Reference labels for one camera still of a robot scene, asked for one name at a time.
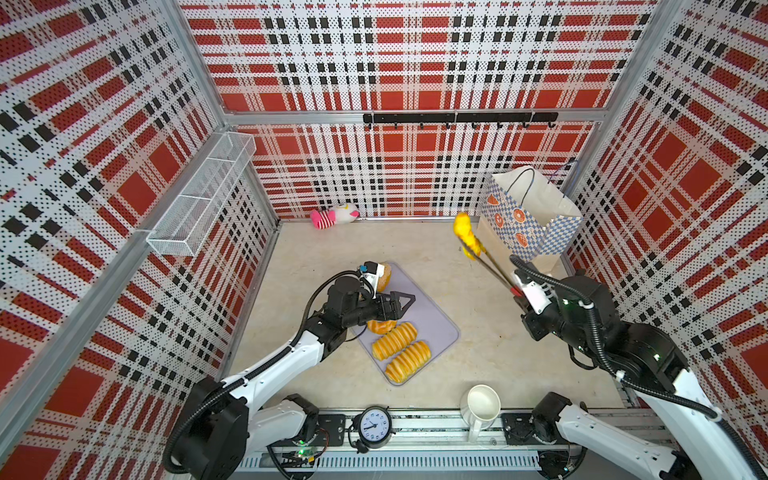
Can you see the ridged fake bread roll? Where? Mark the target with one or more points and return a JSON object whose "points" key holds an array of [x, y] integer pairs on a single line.
{"points": [[394, 341], [408, 362]]}

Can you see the upper ridged fake bread roll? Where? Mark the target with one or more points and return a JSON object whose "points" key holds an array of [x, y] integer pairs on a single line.
{"points": [[394, 341]]}

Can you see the black hook rail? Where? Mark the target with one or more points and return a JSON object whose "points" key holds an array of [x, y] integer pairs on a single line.
{"points": [[449, 118]]}

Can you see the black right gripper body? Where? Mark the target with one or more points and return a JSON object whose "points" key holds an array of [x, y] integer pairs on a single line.
{"points": [[545, 323]]}

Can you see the black round clock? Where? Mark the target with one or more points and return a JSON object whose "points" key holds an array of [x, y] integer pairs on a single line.
{"points": [[371, 430]]}

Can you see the pink white plush toy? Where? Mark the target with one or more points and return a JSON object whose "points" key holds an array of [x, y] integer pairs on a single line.
{"points": [[337, 215]]}

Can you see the blue checkered paper bag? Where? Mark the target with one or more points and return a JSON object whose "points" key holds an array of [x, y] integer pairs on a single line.
{"points": [[523, 213]]}

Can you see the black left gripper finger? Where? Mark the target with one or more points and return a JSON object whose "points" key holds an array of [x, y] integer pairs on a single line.
{"points": [[397, 301], [392, 311]]}

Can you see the yellow fake bread loaf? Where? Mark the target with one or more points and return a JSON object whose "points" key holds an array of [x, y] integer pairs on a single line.
{"points": [[462, 228]]}

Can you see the lower ridged fake bread roll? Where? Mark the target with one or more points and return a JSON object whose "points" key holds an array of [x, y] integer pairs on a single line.
{"points": [[408, 362]]}

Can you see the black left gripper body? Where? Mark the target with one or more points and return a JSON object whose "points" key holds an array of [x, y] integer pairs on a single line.
{"points": [[366, 309]]}

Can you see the steel tongs red handles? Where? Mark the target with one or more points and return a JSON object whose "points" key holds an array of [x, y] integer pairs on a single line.
{"points": [[493, 268]]}

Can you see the ring shaped fake bread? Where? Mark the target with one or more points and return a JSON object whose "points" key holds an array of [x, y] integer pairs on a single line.
{"points": [[381, 327]]}

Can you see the sesame fake bread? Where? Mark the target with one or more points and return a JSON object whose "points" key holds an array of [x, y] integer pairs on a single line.
{"points": [[384, 278]]}

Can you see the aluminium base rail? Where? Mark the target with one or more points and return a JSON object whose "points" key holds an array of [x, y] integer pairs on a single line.
{"points": [[421, 441]]}

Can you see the white mug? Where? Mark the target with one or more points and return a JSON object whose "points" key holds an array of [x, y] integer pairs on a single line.
{"points": [[480, 406]]}

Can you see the white wire mesh basket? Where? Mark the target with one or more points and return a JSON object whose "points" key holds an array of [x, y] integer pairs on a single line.
{"points": [[186, 224]]}

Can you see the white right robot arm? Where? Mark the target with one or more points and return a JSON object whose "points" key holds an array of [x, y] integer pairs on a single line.
{"points": [[642, 358]]}

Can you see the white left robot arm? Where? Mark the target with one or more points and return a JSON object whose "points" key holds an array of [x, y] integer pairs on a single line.
{"points": [[222, 421]]}

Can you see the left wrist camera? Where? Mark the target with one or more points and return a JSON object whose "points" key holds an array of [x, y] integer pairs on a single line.
{"points": [[370, 272]]}

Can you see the lilac plastic tray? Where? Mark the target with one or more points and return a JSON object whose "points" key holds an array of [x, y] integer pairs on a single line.
{"points": [[434, 327]]}

